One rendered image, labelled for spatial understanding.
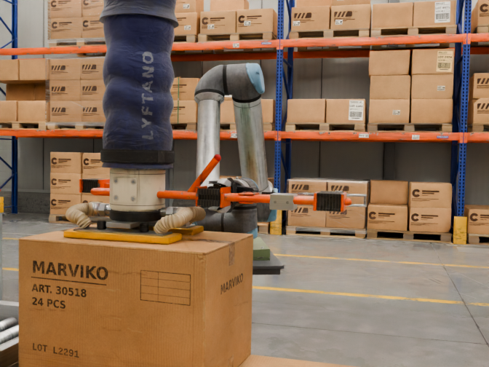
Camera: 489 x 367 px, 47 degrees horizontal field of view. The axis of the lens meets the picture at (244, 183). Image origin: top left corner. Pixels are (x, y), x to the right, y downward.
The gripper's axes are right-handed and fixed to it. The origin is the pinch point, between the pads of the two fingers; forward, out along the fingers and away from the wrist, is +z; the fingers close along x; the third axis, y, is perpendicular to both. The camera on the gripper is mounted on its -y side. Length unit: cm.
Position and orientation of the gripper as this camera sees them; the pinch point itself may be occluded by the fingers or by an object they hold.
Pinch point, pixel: (221, 196)
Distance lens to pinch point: 169.9
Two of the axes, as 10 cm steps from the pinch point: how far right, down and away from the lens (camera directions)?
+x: 0.2, -10.0, -0.5
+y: -9.6, -0.3, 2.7
